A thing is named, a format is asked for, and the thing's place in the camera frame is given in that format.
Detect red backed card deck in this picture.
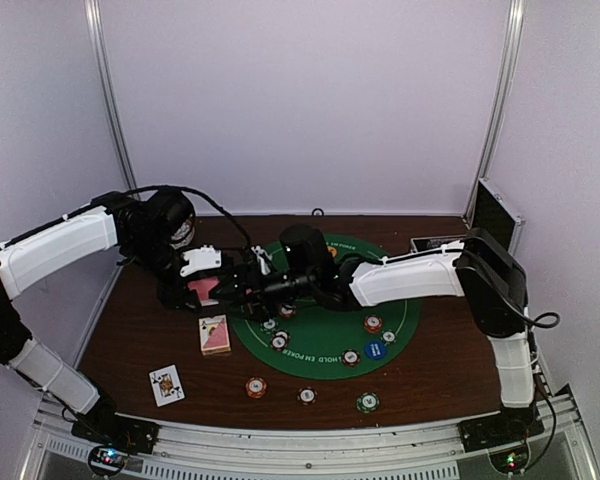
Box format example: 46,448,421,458
188,277,219,307

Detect aluminium front rail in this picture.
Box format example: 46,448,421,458
16,394,600,479

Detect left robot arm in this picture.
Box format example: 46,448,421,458
0,186,221,444

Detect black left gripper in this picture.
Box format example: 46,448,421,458
127,230,203,314

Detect green round poker mat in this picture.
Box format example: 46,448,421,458
227,235,421,377

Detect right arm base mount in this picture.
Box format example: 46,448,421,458
458,415,545,453

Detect black hundred chip stack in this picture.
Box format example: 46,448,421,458
297,387,317,405

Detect black chips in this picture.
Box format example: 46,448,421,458
270,331,290,352

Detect red five chip stack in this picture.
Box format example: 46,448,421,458
245,377,268,399

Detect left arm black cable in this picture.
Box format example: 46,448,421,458
124,184,261,261

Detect floral patterned plate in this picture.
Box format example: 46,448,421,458
171,215,195,250

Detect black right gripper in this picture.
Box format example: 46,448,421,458
210,261,318,321

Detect right aluminium frame post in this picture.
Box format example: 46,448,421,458
463,0,526,224

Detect left aluminium frame post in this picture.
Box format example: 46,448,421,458
84,0,141,200

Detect blue small blind button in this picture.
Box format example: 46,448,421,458
364,341,387,360

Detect jack of clubs card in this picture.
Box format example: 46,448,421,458
149,364,185,407

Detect gold playing card box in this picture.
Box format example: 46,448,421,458
198,315,231,356

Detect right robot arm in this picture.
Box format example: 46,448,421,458
210,225,535,442

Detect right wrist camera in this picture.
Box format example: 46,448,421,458
249,224,336,280

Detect black chip bottom mat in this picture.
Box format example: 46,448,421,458
341,349,361,367

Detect aluminium poker chip case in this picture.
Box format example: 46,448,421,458
409,178,525,254

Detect green chip stack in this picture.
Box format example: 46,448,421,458
356,392,381,414

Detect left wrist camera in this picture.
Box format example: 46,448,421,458
180,245,222,277

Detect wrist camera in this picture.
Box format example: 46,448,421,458
180,245,222,277
249,224,336,280

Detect aluminium frame post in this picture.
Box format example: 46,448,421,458
84,0,141,200
463,0,526,224

